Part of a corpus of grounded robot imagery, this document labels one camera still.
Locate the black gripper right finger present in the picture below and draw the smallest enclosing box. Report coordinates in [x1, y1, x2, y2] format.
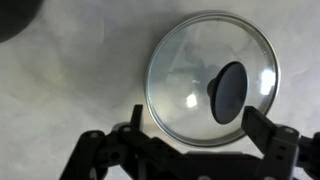
[241, 105, 320, 180]

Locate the glass lid with black knob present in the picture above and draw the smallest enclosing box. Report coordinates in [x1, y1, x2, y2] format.
[144, 12, 281, 148]

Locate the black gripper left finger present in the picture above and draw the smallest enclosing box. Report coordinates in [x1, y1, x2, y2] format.
[59, 104, 201, 180]

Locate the black pot with handle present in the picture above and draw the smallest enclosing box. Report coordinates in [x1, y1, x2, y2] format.
[0, 0, 45, 44]

